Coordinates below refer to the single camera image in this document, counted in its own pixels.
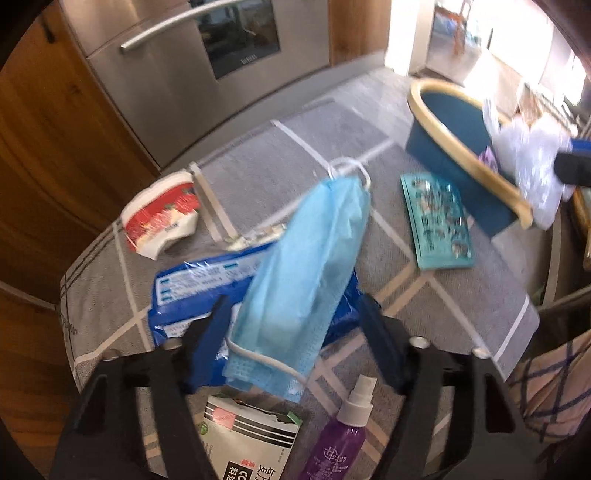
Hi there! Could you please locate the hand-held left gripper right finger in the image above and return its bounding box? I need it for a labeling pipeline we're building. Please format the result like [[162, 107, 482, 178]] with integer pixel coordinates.
[[358, 293, 543, 480]]

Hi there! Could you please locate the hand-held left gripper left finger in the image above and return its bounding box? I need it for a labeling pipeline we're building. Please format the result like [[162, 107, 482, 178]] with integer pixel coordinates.
[[48, 295, 232, 480]]

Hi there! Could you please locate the clear plastic bag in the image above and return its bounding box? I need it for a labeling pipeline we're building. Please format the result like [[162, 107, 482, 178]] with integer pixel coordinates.
[[482, 99, 576, 232]]

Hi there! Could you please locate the purple wrapper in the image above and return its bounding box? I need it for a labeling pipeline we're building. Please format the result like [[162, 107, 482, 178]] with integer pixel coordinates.
[[478, 145, 502, 177]]

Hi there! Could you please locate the blue face mask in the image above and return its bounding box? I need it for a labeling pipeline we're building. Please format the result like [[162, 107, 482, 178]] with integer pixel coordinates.
[[223, 157, 374, 403]]

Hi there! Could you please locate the teal basin with beige rim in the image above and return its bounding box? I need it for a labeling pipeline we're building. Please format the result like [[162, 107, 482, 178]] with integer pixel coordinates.
[[405, 78, 535, 239]]

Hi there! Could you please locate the blue wet wipes packet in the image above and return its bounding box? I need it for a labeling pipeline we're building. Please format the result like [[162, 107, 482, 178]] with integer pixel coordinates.
[[148, 242, 366, 394]]

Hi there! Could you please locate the purple spray bottle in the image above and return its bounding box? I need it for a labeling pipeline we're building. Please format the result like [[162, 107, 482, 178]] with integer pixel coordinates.
[[300, 375, 378, 480]]

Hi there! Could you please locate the white box with black stripes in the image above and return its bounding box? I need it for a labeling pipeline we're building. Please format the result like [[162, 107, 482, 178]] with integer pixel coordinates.
[[198, 392, 304, 480]]

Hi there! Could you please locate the clear plastic wrapper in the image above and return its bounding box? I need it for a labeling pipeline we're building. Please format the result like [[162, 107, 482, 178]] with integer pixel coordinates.
[[225, 223, 288, 253]]

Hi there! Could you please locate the teal printed packet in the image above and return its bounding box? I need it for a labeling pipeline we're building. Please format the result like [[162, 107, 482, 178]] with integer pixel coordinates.
[[399, 173, 476, 271]]

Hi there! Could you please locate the wooden chair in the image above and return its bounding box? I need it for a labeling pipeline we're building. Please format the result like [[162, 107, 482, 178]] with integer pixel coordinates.
[[449, 0, 472, 55]]

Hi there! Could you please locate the plaid cloth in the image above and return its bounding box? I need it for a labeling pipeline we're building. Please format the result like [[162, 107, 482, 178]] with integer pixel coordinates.
[[507, 331, 591, 445]]

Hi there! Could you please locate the wooden cabinet door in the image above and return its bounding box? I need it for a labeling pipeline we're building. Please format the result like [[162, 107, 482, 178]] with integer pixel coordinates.
[[0, 9, 161, 289], [0, 277, 78, 445], [329, 0, 394, 66]]

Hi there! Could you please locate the grey checked mat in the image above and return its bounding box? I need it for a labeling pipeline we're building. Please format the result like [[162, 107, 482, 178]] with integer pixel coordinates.
[[55, 65, 542, 480]]

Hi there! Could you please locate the stainless steel built-in oven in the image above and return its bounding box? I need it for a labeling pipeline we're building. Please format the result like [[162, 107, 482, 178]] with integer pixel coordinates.
[[60, 0, 334, 170]]

